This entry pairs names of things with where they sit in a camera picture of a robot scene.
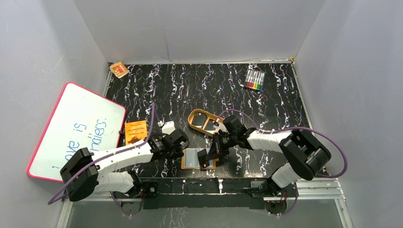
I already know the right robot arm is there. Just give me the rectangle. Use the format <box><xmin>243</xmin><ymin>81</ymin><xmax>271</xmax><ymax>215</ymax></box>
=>
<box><xmin>198</xmin><ymin>115</ymin><xmax>331</xmax><ymax>197</ymax></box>

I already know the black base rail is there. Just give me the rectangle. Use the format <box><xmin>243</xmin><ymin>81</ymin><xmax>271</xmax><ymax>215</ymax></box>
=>
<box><xmin>110</xmin><ymin>176</ymin><xmax>300</xmax><ymax>218</ymax></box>

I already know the orange leather card holder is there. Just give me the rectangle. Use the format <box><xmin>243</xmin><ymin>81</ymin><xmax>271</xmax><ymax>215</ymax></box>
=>
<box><xmin>181</xmin><ymin>148</ymin><xmax>218</xmax><ymax>171</ymax></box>

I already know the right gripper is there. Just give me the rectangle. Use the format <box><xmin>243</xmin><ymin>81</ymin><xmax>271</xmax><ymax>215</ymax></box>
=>
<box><xmin>206</xmin><ymin>132</ymin><xmax>237</xmax><ymax>161</ymax></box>

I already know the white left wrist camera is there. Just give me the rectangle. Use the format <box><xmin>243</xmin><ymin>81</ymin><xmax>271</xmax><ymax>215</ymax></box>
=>
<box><xmin>158</xmin><ymin>121</ymin><xmax>175</xmax><ymax>134</ymax></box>

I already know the pink framed whiteboard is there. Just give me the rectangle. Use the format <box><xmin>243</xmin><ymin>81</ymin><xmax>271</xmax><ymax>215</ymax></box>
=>
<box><xmin>27</xmin><ymin>82</ymin><xmax>126</xmax><ymax>182</ymax></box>

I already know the orange paperback book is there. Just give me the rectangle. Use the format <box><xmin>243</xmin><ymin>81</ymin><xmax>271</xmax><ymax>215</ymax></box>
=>
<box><xmin>125</xmin><ymin>120</ymin><xmax>148</xmax><ymax>145</ymax></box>

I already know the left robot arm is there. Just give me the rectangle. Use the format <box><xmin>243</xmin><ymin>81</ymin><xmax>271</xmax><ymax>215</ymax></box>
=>
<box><xmin>60</xmin><ymin>129</ymin><xmax>190</xmax><ymax>202</ymax></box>

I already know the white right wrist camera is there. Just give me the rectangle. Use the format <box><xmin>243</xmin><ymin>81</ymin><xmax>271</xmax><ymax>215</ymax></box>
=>
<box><xmin>213</xmin><ymin>118</ymin><xmax>227</xmax><ymax>132</ymax></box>

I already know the tan oval tray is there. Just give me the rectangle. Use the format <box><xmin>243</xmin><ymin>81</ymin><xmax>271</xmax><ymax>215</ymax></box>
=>
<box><xmin>188</xmin><ymin>109</ymin><xmax>224</xmax><ymax>137</ymax></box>

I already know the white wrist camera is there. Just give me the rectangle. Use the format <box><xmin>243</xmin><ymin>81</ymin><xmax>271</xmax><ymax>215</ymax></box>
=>
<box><xmin>213</xmin><ymin>118</ymin><xmax>227</xmax><ymax>132</ymax></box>
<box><xmin>158</xmin><ymin>121</ymin><xmax>175</xmax><ymax>134</ymax></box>

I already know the pack of coloured markers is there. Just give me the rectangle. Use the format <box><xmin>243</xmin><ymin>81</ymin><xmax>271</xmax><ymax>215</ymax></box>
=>
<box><xmin>244</xmin><ymin>69</ymin><xmax>266</xmax><ymax>91</ymax></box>

